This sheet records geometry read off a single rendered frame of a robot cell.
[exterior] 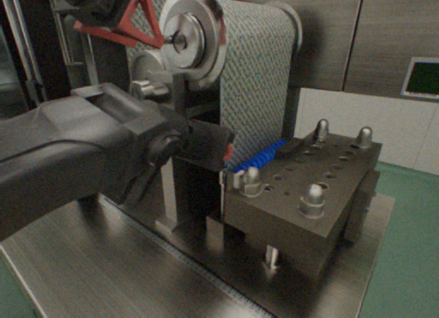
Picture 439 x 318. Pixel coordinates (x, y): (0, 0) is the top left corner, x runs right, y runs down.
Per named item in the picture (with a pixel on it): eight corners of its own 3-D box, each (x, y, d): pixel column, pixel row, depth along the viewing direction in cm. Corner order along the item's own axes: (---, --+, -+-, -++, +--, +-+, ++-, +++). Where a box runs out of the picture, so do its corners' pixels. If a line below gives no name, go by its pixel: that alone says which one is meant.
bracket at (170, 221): (153, 225, 54) (132, 74, 40) (177, 211, 58) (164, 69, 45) (170, 236, 51) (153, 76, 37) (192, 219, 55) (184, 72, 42)
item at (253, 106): (219, 183, 47) (220, 81, 39) (278, 146, 64) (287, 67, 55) (221, 184, 47) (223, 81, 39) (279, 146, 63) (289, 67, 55)
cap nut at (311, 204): (292, 212, 37) (297, 185, 35) (303, 201, 39) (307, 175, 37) (318, 223, 35) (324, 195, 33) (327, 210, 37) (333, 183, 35)
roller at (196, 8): (162, 72, 45) (162, -6, 39) (243, 62, 63) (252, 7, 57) (211, 89, 39) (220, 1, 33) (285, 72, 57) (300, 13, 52)
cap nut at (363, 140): (351, 145, 59) (356, 127, 57) (355, 141, 62) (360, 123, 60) (369, 149, 57) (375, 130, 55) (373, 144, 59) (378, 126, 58)
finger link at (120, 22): (162, 68, 34) (101, 12, 26) (129, 64, 38) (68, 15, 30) (183, 23, 34) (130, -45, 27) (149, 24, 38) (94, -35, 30)
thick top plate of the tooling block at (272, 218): (224, 222, 44) (225, 192, 41) (310, 149, 72) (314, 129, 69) (317, 271, 35) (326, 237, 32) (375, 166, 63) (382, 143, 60)
